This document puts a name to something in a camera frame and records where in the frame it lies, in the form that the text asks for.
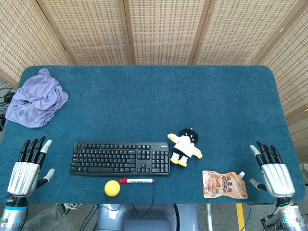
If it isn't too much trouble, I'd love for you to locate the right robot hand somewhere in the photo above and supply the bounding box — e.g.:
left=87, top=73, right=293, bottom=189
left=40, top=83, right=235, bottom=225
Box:
left=249, top=141, right=296, bottom=199

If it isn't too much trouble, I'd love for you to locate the penguin plush toy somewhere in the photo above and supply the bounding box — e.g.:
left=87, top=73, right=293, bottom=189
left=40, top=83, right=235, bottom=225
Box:
left=167, top=128, right=203, bottom=167

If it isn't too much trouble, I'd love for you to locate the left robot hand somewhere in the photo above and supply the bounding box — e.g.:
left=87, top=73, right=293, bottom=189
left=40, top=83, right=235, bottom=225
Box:
left=7, top=136, right=55, bottom=196

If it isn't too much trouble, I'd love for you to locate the red whiteboard marker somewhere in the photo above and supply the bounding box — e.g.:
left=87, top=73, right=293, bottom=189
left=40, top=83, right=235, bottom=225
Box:
left=119, top=178, right=155, bottom=184

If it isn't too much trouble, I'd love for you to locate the black keyboard cable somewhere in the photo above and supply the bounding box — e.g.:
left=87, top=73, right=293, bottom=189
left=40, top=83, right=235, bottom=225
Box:
left=131, top=181, right=155, bottom=218

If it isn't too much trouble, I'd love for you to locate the blue table mat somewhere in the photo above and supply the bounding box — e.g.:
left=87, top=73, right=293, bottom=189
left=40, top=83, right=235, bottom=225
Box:
left=0, top=64, right=306, bottom=205

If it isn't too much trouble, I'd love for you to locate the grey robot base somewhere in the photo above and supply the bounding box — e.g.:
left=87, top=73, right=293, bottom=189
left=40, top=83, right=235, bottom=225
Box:
left=96, top=204, right=200, bottom=231

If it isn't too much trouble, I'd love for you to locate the brown spouted snack pouch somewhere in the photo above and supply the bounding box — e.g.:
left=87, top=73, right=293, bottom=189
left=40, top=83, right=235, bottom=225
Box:
left=202, top=170, right=248, bottom=200

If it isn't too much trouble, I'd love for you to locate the purple crumpled cloth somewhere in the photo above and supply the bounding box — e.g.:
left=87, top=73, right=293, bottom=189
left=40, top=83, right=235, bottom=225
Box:
left=4, top=68, right=69, bottom=129

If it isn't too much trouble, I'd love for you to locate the yellow foam ball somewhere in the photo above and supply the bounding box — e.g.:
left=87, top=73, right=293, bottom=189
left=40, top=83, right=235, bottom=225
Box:
left=104, top=180, right=121, bottom=198

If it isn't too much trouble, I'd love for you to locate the black computer keyboard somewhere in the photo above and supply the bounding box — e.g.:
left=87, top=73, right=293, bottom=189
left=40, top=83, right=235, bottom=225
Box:
left=69, top=141, right=171, bottom=177

